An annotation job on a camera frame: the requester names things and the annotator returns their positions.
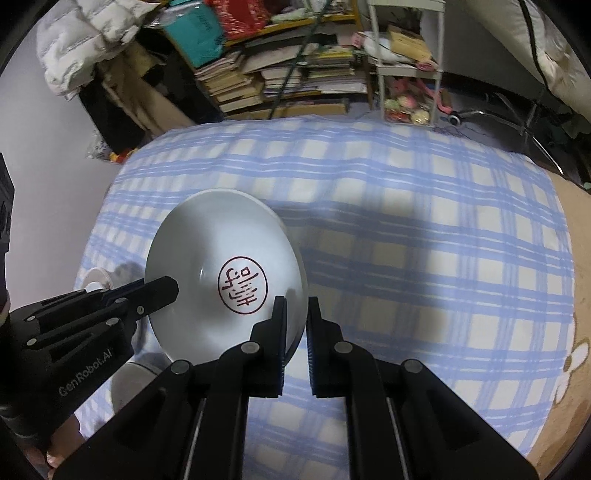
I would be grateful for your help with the yellow wooden bookshelf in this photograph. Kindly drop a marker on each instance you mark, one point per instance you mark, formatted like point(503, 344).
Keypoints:
point(286, 25)

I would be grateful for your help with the cream bedding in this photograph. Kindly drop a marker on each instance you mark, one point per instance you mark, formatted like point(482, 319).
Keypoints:
point(531, 46)

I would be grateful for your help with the brown cardboard sheet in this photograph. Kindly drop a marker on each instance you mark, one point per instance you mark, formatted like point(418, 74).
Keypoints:
point(152, 108)

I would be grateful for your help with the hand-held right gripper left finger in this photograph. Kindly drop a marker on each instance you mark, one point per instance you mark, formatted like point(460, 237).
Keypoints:
point(279, 364)

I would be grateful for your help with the green pole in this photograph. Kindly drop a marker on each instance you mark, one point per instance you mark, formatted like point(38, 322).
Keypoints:
point(295, 64)

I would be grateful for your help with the white bowl with red print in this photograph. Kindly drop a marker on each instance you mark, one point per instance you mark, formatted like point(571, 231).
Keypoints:
point(194, 258)

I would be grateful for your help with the clear bag of toys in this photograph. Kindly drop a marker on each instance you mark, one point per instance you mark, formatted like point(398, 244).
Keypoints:
point(408, 108)

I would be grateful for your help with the stack of books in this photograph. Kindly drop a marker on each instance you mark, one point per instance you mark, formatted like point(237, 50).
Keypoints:
point(240, 83)

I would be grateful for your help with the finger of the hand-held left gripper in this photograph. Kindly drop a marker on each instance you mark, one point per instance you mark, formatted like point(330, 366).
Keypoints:
point(159, 293)

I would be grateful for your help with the red patterned bag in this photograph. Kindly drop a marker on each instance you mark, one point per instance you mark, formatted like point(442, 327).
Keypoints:
point(240, 18)

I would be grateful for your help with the teal cardboard box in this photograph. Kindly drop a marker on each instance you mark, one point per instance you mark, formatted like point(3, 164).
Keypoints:
point(194, 37)

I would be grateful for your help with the white padded jacket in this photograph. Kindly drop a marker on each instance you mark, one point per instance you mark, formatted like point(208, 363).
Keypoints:
point(87, 37)

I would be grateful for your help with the small plain white bowl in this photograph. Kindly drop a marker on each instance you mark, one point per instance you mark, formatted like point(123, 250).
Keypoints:
point(97, 277)

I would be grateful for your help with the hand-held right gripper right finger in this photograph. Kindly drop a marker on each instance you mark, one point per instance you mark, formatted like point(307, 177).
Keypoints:
point(313, 364)

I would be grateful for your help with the blue checked cloth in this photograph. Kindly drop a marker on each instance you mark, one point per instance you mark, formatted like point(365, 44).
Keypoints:
point(415, 230)

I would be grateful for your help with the brown paper box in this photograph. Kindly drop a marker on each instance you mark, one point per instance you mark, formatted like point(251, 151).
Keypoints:
point(411, 44)

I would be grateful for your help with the beige floral blanket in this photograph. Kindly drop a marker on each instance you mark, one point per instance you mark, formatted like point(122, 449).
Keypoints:
point(570, 392)

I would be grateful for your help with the white metal rack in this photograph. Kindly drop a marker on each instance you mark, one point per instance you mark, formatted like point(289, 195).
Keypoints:
point(376, 69)

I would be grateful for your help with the pink toy scooter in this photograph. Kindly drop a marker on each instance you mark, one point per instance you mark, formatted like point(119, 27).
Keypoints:
point(438, 99)

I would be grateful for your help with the person's left hand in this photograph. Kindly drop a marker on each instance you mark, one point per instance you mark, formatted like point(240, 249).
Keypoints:
point(64, 443)

